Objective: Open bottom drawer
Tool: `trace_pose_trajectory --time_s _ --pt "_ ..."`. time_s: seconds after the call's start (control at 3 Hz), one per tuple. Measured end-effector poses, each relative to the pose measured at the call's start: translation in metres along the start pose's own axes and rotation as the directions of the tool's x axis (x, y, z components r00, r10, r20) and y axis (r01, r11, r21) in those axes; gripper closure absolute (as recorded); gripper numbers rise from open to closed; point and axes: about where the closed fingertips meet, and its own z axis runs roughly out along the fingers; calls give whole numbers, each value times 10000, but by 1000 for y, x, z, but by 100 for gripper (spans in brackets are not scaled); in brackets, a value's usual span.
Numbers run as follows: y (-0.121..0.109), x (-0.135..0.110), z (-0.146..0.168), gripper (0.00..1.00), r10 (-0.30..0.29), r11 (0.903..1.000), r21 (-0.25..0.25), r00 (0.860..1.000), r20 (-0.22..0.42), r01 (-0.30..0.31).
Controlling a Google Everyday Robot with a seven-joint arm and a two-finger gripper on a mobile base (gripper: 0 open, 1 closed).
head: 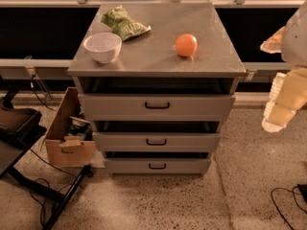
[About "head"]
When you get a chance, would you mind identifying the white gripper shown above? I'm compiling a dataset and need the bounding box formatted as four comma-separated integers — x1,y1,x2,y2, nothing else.
262,68,307,132

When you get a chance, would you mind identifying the grey bottom drawer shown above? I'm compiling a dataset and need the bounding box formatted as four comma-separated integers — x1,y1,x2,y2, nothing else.
104,159,210,174

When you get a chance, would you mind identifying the grey drawer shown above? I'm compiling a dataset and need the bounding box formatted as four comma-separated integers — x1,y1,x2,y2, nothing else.
104,159,210,174
79,94,234,122
93,132,221,152

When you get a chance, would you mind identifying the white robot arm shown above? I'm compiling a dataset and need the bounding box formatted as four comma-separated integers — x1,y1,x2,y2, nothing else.
260,1,307,132

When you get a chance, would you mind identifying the grey metal drawer cabinet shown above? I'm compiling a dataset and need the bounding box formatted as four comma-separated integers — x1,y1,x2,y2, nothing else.
68,1,246,160

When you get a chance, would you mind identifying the grey middle drawer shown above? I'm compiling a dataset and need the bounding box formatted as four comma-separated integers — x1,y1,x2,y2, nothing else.
93,132,221,152

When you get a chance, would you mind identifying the grey top drawer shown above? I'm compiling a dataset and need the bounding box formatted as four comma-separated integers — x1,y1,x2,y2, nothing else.
79,94,234,122

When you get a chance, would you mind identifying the orange fruit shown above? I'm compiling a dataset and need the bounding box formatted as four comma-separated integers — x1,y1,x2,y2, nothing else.
175,34,198,57

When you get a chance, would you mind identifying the green chip bag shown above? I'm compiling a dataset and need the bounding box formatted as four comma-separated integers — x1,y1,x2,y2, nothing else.
101,6,152,41

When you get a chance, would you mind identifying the white bowl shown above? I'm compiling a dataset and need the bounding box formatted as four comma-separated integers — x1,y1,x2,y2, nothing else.
83,33,122,63

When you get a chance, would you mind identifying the grey metal railing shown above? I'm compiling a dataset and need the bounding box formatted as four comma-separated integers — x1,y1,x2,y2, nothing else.
0,0,307,84

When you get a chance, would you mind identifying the cardboard box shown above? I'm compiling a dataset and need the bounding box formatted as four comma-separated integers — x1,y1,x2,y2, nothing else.
45,87,97,167

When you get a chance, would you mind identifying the black stand with tray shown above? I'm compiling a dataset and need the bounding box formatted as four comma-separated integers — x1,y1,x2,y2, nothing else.
0,86,93,230

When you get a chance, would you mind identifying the black floor cable right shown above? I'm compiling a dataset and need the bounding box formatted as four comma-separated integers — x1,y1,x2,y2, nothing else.
271,184,307,230

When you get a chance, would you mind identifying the black floor cable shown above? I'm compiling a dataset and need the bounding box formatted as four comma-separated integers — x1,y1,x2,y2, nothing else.
28,148,84,228
271,184,307,230

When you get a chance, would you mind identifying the black floor cable left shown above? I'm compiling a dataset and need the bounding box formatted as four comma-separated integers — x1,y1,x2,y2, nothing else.
28,148,84,228

